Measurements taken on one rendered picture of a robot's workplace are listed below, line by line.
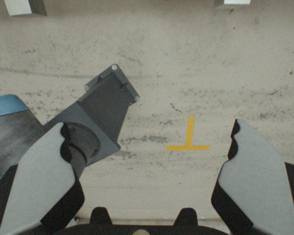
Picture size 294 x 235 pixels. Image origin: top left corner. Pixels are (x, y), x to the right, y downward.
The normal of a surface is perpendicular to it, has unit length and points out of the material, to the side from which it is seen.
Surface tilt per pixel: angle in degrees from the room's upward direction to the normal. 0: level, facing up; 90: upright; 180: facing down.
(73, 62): 0
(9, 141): 60
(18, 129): 75
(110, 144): 0
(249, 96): 0
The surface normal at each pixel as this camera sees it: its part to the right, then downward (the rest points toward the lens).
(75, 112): -0.04, 0.49
